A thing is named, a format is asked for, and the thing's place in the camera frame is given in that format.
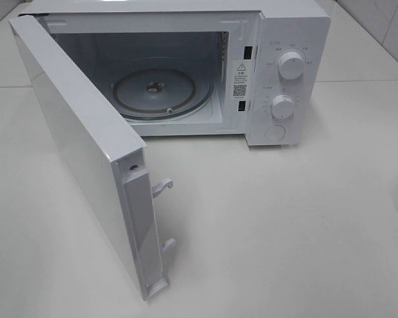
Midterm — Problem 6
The white microwave door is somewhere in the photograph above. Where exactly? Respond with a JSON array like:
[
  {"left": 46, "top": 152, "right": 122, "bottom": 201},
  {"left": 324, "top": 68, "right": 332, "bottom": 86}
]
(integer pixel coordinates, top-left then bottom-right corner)
[{"left": 9, "top": 15, "right": 175, "bottom": 299}]

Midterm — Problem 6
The white microwave oven body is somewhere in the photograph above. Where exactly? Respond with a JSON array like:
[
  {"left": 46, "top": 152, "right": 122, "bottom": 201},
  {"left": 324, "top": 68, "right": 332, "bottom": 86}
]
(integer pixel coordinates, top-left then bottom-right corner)
[{"left": 17, "top": 1, "right": 330, "bottom": 146}]

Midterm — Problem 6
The glass microwave turntable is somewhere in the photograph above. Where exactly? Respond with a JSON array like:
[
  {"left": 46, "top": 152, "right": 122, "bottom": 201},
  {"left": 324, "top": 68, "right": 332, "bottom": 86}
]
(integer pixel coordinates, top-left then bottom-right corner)
[{"left": 113, "top": 68, "right": 214, "bottom": 121}]

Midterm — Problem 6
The white microwave knob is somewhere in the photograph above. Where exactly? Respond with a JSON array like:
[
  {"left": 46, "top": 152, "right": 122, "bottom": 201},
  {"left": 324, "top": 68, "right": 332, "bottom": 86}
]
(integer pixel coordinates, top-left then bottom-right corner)
[
  {"left": 277, "top": 49, "right": 305, "bottom": 80},
  {"left": 271, "top": 94, "right": 295, "bottom": 119}
]

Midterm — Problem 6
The round white door release button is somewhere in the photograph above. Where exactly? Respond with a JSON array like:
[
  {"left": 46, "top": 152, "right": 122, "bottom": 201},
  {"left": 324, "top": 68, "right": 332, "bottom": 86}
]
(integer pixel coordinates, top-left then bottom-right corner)
[{"left": 265, "top": 125, "right": 286, "bottom": 142}]

